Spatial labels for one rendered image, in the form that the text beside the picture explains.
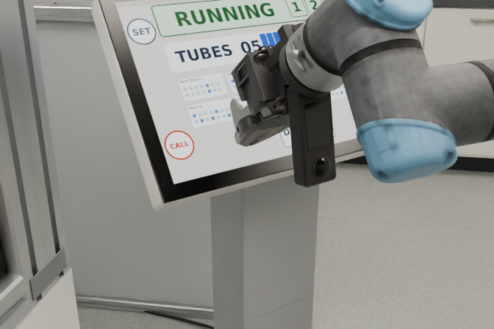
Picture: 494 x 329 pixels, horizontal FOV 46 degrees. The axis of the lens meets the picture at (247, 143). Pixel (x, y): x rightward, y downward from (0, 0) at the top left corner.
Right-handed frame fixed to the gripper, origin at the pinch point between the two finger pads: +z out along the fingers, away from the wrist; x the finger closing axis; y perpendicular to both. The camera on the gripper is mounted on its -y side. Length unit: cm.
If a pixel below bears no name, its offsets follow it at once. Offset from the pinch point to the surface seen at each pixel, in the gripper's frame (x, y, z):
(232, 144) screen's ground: 1.4, 0.7, 1.3
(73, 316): 27.3, -14.3, 1.4
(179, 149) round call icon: 9.2, 1.7, 1.3
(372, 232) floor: -119, -17, 137
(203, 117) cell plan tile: 4.3, 5.4, 1.3
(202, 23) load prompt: -0.6, 19.5, 1.3
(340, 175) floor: -143, 16, 175
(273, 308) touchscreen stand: -11.0, -23.5, 31.3
